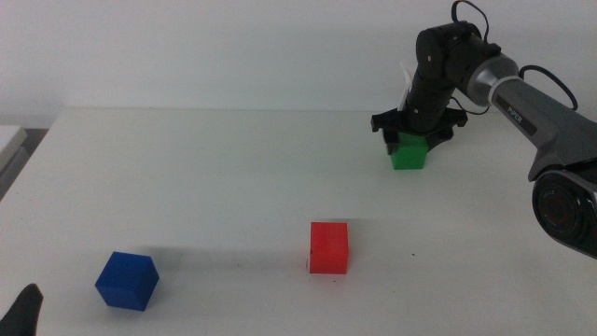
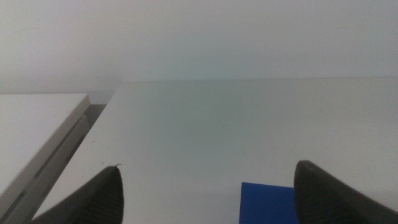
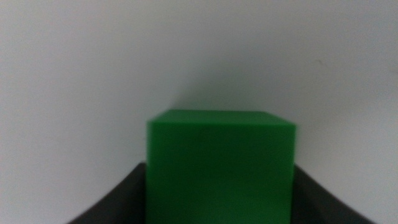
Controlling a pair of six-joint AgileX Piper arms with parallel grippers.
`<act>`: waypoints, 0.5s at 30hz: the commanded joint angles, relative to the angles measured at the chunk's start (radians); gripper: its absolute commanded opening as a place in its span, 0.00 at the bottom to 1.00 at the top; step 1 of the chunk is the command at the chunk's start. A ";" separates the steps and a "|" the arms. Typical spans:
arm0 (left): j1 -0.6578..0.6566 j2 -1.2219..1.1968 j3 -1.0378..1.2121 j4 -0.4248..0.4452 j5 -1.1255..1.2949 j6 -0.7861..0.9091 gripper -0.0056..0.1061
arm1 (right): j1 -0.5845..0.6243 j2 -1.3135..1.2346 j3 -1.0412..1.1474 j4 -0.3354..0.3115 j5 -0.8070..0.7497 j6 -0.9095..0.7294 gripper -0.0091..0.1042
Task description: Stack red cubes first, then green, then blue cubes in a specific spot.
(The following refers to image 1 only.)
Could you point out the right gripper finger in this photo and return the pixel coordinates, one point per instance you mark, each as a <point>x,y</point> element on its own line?
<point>438,139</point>
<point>389,142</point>

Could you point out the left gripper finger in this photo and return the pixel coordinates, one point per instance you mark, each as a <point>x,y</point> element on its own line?
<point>21,315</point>

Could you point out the green cube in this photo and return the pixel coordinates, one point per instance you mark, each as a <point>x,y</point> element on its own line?
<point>409,156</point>

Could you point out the blue cube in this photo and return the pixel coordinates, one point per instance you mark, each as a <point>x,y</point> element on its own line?
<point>126,281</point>

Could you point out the red cube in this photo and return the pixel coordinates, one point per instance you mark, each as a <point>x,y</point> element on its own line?
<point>329,247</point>

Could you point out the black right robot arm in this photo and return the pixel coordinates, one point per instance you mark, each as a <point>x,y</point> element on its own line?
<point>536,112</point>

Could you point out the white side table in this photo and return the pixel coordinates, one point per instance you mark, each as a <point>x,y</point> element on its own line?
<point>9,140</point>

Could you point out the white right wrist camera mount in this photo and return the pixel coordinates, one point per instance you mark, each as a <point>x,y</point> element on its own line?
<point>406,88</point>

